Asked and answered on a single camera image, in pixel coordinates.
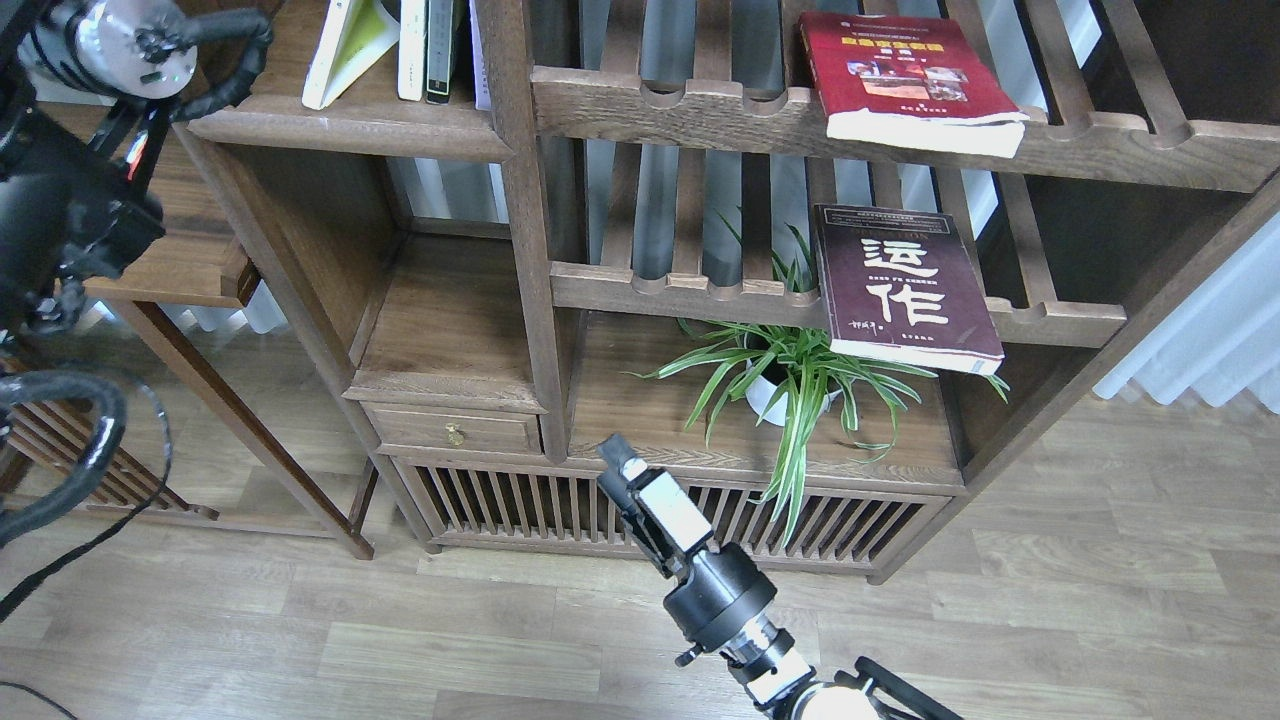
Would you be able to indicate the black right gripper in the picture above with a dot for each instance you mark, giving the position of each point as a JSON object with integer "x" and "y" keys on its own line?
{"x": 720, "y": 596}

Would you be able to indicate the dark maroon cover book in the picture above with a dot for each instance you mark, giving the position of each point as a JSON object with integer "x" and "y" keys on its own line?
{"x": 900, "y": 287}

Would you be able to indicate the yellow green cover book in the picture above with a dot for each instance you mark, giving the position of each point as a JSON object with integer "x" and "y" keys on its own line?
{"x": 355, "y": 35}

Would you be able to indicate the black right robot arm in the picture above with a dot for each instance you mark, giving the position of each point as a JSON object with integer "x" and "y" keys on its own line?
{"x": 783, "y": 685}

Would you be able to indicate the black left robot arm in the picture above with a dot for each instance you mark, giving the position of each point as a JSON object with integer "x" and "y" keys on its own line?
{"x": 77, "y": 209}

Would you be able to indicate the green spider plant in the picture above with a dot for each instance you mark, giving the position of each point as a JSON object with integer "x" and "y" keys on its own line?
{"x": 736, "y": 353}

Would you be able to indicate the dark wooden bookshelf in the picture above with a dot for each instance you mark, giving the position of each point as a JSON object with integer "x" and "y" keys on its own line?
{"x": 515, "y": 271}

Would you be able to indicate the wooden side table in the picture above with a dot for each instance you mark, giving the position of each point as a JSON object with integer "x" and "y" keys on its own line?
{"x": 200, "y": 262}

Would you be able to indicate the dark green upright book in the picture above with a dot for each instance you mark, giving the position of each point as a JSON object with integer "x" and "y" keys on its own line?
{"x": 442, "y": 23}

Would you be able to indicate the red cover book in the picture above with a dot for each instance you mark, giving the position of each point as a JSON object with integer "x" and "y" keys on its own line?
{"x": 910, "y": 82}

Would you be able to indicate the white upright book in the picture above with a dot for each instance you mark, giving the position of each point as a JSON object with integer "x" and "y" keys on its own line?
{"x": 413, "y": 15}

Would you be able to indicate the wooden slatted rack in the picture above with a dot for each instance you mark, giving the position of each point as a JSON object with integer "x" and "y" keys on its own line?
{"x": 73, "y": 421}

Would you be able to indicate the white curtain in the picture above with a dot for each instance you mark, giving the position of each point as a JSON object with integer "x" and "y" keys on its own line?
{"x": 1221, "y": 341}

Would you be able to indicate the white book behind post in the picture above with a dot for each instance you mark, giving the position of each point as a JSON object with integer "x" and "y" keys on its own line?
{"x": 482, "y": 96}

